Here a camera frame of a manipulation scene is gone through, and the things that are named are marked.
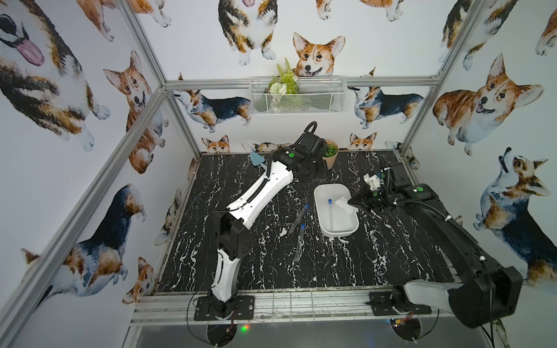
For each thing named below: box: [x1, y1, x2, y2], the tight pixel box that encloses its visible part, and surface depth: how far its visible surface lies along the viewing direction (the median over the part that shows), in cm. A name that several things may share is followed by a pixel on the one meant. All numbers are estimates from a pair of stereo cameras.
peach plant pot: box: [322, 139, 340, 170], surface depth 109 cm
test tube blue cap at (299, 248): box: [295, 223, 306, 264], surface depth 90 cm
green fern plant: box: [269, 57, 300, 96], surface depth 85 cm
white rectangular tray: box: [313, 183, 360, 238], surface depth 97 cm
